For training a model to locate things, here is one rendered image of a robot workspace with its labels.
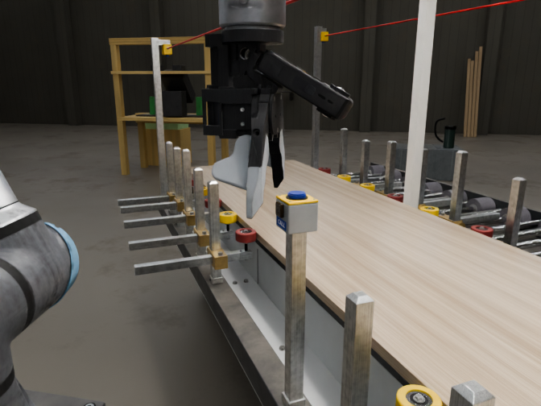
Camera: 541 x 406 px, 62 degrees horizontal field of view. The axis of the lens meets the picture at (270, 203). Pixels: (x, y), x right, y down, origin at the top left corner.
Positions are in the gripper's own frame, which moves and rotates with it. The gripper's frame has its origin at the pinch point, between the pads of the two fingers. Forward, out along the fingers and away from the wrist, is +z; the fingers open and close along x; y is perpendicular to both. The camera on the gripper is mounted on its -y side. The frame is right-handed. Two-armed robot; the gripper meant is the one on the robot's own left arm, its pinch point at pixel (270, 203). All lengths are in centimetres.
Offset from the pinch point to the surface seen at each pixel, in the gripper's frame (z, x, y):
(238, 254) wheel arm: 49, -101, 34
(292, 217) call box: 12.7, -35.4, 2.8
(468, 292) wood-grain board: 42, -69, -41
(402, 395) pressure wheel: 41, -21, -20
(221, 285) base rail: 62, -98, 40
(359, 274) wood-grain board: 42, -75, -12
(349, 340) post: 28.3, -16.7, -10.4
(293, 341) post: 43, -38, 3
